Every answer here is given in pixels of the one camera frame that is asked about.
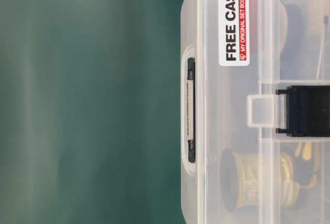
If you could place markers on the translucent plastic tool box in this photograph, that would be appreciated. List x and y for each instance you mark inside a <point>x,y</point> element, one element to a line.
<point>237,108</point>

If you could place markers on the black plastic box latch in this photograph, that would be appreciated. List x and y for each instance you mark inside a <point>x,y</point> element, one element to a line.
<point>307,111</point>

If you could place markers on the yellow and black tool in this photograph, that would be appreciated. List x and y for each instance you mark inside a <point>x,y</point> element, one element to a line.
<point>299,170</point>

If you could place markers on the double-ended screwdriver bit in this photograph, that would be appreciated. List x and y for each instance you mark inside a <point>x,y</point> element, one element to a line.
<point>190,100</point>

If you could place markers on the white Free Case label sticker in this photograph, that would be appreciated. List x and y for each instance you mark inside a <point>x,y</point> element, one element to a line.
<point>234,33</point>

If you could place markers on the dark round tape roll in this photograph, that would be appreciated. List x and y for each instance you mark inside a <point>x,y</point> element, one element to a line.
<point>291,30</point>

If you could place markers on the black spool of gold wire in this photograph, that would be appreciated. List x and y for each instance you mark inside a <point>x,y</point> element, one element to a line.
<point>239,180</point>

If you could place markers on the thin white cable tie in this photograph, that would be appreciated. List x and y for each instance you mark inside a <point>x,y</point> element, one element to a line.
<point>322,43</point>

